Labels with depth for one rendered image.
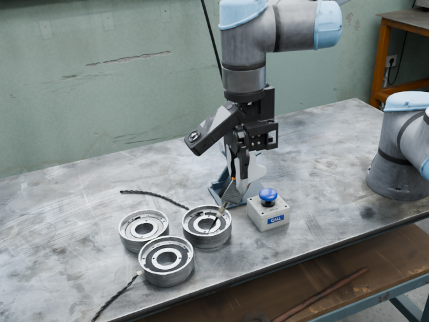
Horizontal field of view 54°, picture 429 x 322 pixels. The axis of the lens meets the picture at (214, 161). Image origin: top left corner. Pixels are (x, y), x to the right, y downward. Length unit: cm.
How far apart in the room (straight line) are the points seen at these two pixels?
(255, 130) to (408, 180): 44
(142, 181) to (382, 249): 70
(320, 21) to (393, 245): 80
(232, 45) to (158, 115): 187
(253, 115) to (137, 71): 171
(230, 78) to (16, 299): 56
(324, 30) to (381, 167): 45
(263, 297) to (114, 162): 55
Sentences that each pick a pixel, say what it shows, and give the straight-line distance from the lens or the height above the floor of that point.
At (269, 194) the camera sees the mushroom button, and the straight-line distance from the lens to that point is 91.
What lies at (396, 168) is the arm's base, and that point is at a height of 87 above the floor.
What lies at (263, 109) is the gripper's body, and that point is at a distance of 76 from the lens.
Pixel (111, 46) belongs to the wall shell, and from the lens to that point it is 236.
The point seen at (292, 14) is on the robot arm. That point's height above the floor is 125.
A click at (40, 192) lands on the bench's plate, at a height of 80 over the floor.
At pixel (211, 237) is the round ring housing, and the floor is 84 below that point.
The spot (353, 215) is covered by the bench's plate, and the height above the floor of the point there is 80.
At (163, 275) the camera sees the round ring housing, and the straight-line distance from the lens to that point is 80.
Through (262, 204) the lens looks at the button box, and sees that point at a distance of 92.
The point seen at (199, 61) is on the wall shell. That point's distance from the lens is 251.
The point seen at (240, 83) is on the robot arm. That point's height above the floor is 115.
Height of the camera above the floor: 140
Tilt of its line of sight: 31 degrees down
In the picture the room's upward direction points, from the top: 4 degrees counter-clockwise
